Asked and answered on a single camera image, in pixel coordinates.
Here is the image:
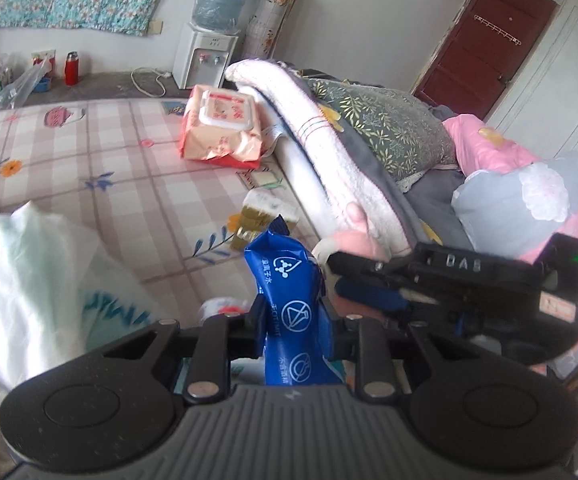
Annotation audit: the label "green floral pillow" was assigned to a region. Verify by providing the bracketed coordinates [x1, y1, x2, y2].
[301, 77, 458, 184]

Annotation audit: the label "gold tissue pack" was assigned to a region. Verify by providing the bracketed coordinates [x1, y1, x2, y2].
[228, 188, 300, 254]

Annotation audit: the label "white striped blanket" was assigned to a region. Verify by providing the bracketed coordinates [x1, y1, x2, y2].
[223, 58, 416, 262]

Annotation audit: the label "grey quilt with yellow stars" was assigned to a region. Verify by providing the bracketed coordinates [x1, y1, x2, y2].
[274, 62, 476, 257]

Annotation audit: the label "white red-print packet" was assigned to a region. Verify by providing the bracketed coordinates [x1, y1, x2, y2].
[199, 297, 251, 324]

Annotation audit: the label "pink quilt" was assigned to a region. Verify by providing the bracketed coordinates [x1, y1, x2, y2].
[441, 113, 578, 462]

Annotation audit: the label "red thermos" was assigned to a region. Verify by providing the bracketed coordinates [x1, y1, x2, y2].
[63, 50, 80, 86]

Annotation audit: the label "pink plush toy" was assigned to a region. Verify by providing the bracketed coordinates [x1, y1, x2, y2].
[311, 201, 411, 322]

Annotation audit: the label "blue wet wipes pack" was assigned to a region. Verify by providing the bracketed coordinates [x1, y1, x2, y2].
[243, 214, 343, 389]

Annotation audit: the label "green printed plastic bag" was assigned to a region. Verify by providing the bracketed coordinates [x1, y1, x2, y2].
[69, 255, 171, 357]

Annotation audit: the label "checked bed sheet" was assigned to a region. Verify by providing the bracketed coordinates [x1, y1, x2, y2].
[0, 97, 331, 411]

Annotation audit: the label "pink wet wipes pack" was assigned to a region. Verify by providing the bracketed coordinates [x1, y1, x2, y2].
[176, 84, 265, 170]

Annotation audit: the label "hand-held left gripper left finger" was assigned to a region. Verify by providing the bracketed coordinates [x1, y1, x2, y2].
[101, 295, 271, 407]

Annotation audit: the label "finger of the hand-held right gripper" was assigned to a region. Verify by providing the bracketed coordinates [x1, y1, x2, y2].
[333, 280, 406, 315]
[326, 251, 421, 282]

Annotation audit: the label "rolled floral mat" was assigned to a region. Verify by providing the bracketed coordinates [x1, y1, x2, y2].
[243, 0, 304, 64]

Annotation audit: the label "clear plastic bag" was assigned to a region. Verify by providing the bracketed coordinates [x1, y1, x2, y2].
[0, 59, 52, 112]

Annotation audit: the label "grey-blue flower pillow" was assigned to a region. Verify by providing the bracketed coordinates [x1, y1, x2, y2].
[451, 157, 578, 264]

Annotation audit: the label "white water dispenser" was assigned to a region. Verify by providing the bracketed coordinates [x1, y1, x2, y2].
[171, 24, 240, 90]

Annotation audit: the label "white power cable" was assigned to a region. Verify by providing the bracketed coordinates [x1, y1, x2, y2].
[131, 66, 173, 97]

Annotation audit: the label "dark red door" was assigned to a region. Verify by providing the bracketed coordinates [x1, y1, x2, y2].
[411, 0, 558, 122]

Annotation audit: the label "white door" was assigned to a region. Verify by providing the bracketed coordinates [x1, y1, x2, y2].
[486, 0, 578, 173]

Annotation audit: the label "white plastic bag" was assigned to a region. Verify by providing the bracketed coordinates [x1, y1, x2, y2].
[0, 200, 122, 411]

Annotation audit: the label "metal door hook rack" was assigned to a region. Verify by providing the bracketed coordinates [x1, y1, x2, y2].
[473, 13, 521, 46]

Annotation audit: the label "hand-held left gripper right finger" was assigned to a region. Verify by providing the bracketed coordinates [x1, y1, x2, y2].
[318, 299, 451, 404]

